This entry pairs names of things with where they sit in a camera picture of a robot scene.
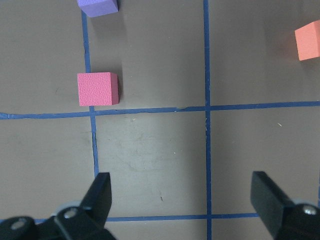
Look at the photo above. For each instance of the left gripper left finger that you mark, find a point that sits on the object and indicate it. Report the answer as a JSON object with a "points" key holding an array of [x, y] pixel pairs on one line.
{"points": [[87, 220]]}

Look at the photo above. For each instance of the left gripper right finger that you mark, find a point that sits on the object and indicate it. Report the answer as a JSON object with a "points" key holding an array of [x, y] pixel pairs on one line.
{"points": [[283, 218]]}

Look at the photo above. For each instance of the orange foam cube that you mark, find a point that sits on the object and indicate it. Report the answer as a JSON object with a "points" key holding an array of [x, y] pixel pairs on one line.
{"points": [[308, 41]]}

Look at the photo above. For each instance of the pink foam cube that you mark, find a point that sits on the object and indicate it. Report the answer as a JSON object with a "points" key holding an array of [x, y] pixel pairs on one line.
{"points": [[97, 89]]}

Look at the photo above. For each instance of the purple foam cube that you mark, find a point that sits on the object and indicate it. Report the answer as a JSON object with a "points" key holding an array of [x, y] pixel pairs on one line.
{"points": [[97, 8]]}

